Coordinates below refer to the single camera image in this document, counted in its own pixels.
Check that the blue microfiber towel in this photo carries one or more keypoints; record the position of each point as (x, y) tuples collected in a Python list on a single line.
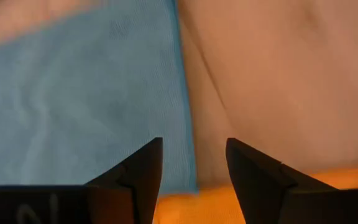
[(73, 93)]

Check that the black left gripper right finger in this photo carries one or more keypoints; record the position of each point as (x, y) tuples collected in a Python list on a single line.
[(266, 193)]

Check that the orange microfiber towel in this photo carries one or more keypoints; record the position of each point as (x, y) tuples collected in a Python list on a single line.
[(197, 208)]

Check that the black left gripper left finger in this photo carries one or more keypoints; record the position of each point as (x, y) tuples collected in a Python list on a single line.
[(135, 193)]

